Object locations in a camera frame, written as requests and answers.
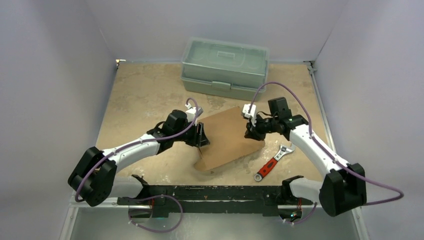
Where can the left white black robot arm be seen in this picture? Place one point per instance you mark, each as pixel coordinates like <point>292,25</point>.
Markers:
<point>94,178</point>

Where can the red handled adjustable wrench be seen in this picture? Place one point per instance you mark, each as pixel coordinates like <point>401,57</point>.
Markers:
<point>267,168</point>

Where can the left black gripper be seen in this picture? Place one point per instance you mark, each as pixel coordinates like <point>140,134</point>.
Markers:
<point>198,138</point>

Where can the translucent green plastic toolbox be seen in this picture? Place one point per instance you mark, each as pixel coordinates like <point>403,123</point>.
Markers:
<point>224,69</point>

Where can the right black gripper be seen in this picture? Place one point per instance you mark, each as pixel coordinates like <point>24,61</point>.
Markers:
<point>253,126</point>

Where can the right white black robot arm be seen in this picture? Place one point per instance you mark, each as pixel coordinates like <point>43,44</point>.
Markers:
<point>343,187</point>

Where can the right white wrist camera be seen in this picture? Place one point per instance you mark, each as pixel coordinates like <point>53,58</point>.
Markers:
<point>249,113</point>

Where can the brown cardboard box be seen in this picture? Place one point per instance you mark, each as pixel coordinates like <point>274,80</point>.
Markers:
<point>225,131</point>

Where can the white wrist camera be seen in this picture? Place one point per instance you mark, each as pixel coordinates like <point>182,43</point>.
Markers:
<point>193,112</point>
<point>249,113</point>

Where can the black metal base rail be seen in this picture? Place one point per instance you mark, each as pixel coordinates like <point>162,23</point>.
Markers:
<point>269,201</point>

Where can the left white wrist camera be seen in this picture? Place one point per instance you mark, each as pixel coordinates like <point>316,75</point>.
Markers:
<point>193,112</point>

